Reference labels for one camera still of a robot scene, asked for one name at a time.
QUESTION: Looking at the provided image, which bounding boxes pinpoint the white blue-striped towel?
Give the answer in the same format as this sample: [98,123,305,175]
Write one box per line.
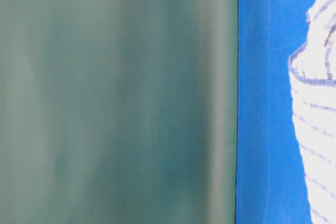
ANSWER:
[289,0,335,223]

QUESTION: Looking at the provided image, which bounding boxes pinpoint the blue table mat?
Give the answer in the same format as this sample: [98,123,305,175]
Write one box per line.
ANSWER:
[236,0,314,223]

